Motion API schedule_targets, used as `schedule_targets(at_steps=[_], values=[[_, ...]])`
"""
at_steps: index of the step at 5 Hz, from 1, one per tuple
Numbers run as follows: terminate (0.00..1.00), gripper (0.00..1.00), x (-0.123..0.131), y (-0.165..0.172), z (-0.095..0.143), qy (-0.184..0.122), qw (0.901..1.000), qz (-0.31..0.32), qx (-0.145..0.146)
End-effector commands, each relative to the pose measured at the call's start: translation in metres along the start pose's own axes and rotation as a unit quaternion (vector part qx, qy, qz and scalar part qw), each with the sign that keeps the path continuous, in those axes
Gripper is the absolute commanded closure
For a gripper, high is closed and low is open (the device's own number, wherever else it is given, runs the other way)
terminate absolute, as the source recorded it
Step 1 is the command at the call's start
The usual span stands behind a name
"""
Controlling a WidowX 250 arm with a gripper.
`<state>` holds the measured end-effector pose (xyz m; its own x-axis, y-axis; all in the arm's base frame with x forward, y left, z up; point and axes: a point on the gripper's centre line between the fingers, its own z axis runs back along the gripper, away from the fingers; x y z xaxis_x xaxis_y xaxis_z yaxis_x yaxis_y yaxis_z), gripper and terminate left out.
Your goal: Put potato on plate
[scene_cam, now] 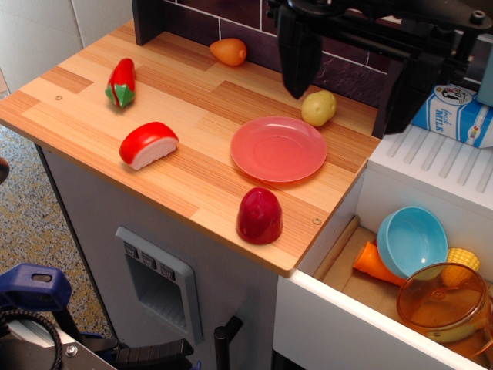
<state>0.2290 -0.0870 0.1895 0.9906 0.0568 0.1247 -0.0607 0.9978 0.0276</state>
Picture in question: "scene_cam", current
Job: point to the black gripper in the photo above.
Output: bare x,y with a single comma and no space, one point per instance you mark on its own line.
431,40

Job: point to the yellow toy potato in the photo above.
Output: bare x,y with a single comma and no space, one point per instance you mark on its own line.
318,108

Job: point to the pink plastic plate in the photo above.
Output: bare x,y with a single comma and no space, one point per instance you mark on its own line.
278,149

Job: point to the blue white milk carton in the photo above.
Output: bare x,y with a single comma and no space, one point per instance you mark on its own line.
454,112

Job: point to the orange toy fruit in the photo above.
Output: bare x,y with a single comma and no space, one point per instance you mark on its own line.
231,51

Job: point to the light blue plastic bowl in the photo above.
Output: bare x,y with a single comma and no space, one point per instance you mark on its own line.
411,239

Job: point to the dark red toy pepper half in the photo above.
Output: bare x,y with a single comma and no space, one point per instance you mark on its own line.
260,217

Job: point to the orange toy ice cream cone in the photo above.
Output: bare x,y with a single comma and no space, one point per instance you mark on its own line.
368,261

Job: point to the yellow toy corn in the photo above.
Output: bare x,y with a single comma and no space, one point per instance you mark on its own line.
459,266

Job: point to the red toy chili pepper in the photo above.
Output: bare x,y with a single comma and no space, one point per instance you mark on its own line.
121,86

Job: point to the white toy sink unit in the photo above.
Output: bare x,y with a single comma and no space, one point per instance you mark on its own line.
423,191

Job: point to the transparent orange plastic cup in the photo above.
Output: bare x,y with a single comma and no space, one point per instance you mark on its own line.
459,318

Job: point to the grey toy ice dispenser panel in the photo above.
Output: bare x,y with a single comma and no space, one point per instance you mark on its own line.
164,285

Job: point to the blue clamp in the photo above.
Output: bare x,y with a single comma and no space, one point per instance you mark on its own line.
33,287

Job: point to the black cabinet door handle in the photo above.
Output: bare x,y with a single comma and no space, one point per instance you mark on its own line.
223,336

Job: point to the black ribbed clamp handle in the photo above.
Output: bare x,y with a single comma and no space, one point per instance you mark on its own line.
170,355

